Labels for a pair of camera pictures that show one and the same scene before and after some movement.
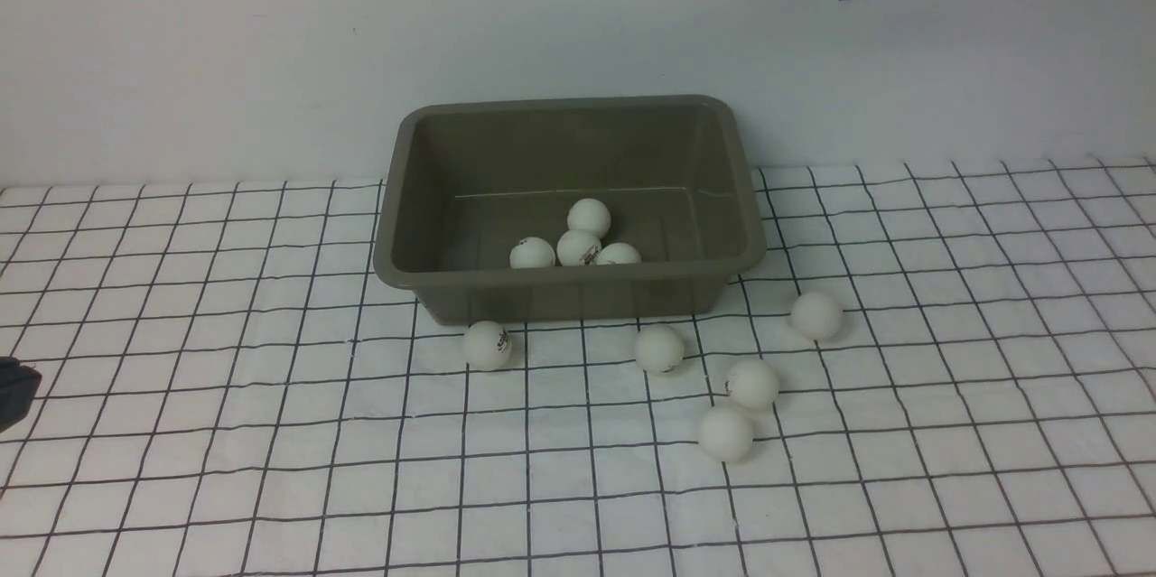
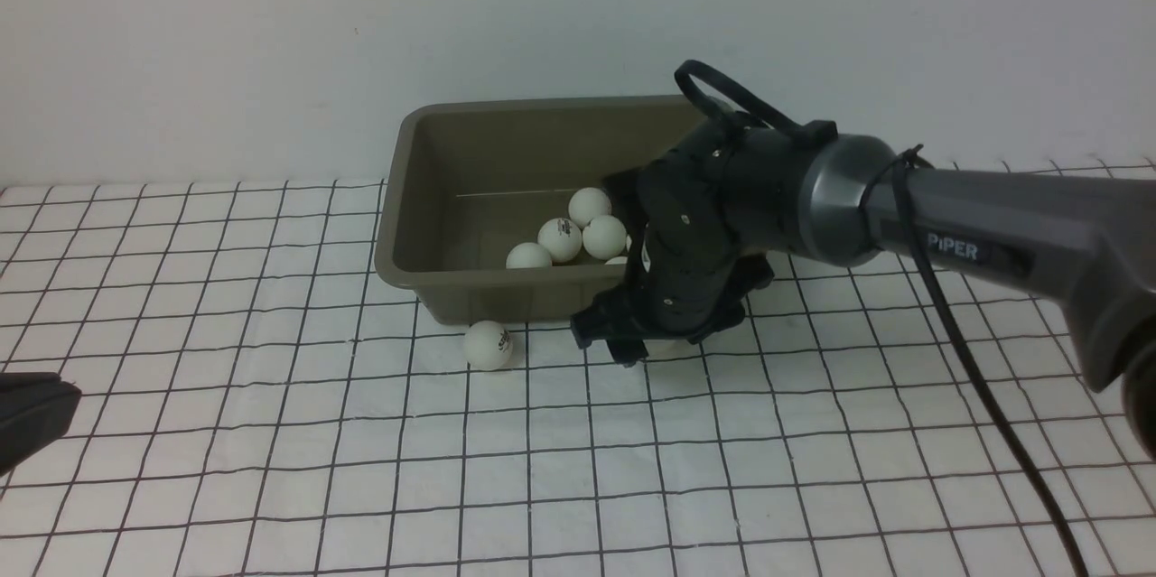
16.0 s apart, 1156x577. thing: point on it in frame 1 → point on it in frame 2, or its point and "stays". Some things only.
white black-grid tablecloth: x=228 y=388 stays
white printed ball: x=576 y=247 → x=561 y=237
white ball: x=532 y=253 stays
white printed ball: x=487 y=346 stays
